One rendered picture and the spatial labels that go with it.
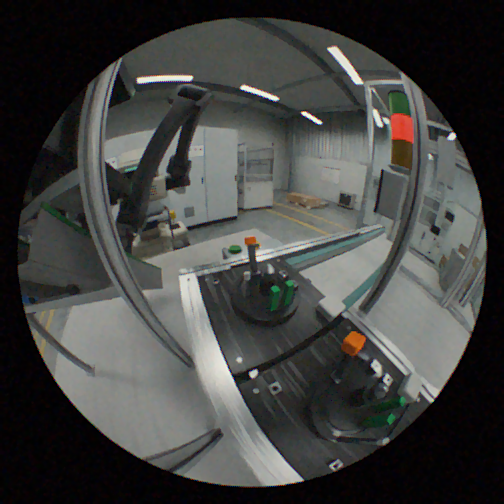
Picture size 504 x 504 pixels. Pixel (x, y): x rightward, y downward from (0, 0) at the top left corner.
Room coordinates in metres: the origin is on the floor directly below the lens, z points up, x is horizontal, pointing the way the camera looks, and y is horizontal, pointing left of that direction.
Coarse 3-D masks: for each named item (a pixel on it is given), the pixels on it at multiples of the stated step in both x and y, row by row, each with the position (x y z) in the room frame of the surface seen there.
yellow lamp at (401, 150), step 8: (392, 144) 0.20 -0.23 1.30; (400, 144) 0.18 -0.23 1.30; (408, 144) 0.16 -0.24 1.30; (392, 152) 0.19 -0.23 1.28; (400, 152) 0.17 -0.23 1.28; (408, 152) 0.16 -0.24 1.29; (392, 160) 0.19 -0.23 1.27; (400, 160) 0.17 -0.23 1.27; (408, 160) 0.16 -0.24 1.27; (408, 168) 0.16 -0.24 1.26
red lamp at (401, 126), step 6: (396, 114) 0.18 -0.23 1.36; (396, 120) 0.18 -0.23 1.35; (402, 120) 0.17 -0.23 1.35; (408, 120) 0.16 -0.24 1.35; (396, 126) 0.18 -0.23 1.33; (402, 126) 0.17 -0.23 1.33; (408, 126) 0.16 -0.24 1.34; (396, 132) 0.18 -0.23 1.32; (402, 132) 0.17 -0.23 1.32; (408, 132) 0.16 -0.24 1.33; (396, 138) 0.18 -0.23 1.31; (402, 138) 0.17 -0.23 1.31; (408, 138) 0.16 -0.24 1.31
